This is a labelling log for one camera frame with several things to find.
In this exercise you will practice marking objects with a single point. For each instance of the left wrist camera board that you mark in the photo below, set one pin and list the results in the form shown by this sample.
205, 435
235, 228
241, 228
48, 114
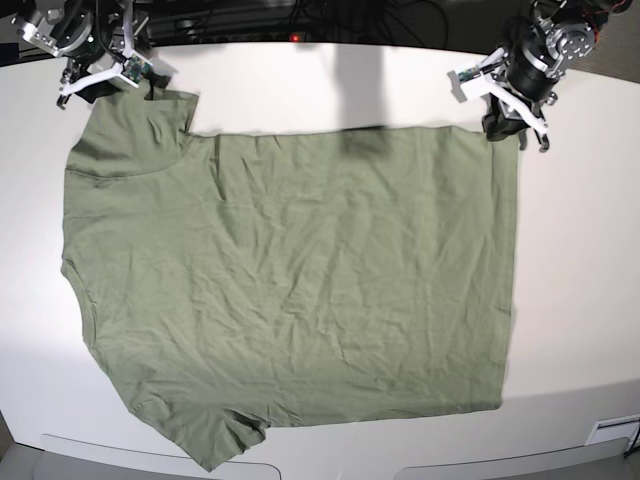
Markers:
466, 73

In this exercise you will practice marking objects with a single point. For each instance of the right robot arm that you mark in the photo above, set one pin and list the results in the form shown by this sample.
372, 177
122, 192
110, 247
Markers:
104, 44

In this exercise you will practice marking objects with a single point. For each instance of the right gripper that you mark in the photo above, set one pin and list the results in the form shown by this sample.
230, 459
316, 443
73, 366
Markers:
91, 83

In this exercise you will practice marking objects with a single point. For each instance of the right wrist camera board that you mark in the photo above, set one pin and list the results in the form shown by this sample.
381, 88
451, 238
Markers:
135, 69

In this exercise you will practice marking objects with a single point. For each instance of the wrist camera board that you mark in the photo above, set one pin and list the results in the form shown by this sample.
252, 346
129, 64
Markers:
135, 69
466, 73

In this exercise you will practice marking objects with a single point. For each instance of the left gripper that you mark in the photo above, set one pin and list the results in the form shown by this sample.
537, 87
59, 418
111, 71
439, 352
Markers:
509, 112

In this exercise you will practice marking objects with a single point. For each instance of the black power strip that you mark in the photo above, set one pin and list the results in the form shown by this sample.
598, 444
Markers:
254, 36

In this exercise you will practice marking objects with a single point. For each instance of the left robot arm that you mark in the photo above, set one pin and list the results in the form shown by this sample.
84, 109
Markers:
520, 76

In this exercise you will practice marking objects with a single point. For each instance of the green T-shirt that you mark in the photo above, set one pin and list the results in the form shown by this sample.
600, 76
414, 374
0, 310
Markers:
230, 284

